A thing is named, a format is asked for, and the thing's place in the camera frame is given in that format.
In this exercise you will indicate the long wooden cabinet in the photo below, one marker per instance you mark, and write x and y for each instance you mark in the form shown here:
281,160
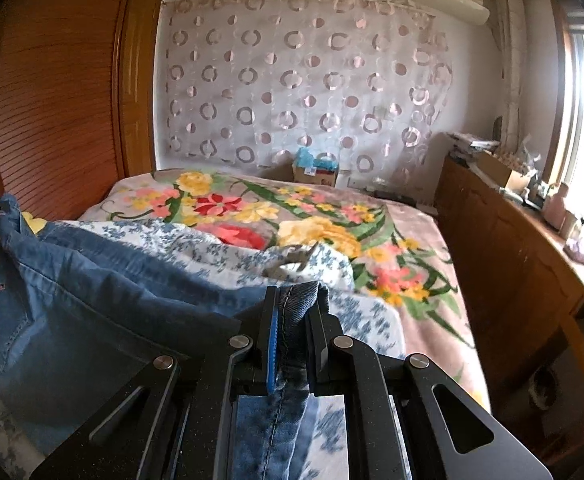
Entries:
497,240

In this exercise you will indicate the clear plastic bag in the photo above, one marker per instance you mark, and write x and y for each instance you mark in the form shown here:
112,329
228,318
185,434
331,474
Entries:
528,152

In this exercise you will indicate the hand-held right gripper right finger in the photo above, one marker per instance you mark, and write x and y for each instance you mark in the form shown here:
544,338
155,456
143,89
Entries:
319,345

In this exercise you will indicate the pink container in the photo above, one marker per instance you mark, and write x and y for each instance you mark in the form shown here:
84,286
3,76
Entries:
556,207

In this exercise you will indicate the yellow plush toy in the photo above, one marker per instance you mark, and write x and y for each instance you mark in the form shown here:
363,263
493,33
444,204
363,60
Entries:
34,222

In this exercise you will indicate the tied pale window curtain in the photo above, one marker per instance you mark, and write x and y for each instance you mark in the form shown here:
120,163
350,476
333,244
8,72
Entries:
512,60

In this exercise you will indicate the wooden slatted wardrobe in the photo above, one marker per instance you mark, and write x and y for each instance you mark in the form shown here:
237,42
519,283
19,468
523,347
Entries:
46,110

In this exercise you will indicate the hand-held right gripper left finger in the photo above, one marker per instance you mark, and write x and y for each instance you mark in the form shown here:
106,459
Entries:
272,355

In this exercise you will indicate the stack of papers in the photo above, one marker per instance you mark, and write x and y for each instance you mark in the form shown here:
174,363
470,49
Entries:
467,144

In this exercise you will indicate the small cardboard box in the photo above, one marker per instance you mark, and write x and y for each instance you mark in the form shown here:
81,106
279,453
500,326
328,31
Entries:
314,176

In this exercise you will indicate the blue denim pants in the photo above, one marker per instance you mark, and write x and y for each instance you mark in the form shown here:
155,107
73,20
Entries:
96,300

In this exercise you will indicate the sheer circle pattern curtain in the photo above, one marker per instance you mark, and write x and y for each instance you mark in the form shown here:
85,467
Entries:
297,85

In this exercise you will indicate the colourful flower print blanket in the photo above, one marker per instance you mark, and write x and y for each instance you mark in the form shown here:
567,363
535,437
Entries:
322,210

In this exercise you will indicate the open cardboard box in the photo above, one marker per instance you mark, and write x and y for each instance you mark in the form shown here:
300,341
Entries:
502,172

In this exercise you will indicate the white blue floral sheet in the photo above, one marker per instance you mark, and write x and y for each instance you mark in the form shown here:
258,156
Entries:
136,240

